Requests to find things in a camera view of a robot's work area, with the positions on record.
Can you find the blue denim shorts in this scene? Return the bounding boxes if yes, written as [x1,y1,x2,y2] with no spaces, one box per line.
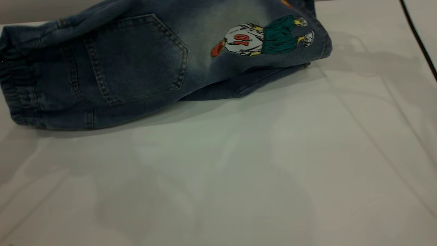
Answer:
[0,0,333,131]

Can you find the black cable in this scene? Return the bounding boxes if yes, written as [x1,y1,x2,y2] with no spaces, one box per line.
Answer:
[399,0,437,82]

